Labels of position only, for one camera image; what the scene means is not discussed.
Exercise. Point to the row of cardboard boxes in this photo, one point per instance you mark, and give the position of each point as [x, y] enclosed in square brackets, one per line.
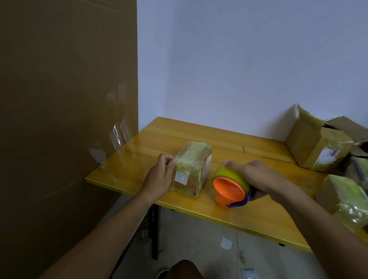
[304, 143]

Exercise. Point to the person's right forearm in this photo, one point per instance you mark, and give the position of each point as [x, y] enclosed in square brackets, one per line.
[330, 230]

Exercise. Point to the small box with 031 label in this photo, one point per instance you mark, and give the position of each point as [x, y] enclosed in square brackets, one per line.
[342, 195]

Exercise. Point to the white paper scrap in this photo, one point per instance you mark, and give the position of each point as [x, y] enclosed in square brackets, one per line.
[226, 244]

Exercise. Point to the person's left forearm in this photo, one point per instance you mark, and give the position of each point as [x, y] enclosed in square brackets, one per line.
[95, 244]

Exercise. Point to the silver foil packet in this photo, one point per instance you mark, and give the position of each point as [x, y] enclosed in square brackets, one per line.
[249, 274]

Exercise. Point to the large brown cardboard sheet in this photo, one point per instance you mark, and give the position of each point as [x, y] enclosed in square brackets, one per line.
[63, 115]

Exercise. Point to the taped box with label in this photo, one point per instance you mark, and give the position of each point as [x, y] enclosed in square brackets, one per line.
[192, 169]

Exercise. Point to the person's right hand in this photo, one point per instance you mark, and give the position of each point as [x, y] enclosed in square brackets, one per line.
[261, 178]

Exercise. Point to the orange dispenser with yellow tape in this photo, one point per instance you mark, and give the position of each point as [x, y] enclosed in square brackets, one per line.
[228, 189]

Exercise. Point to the person's left hand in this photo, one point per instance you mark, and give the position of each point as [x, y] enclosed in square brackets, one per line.
[156, 181]

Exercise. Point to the person's left leg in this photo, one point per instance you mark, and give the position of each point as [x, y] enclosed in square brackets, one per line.
[184, 270]

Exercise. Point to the yellow wooden table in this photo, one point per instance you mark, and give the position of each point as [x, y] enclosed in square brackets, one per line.
[258, 218]

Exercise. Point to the taped box with blue stripe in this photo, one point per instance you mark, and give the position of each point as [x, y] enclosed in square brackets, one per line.
[358, 172]

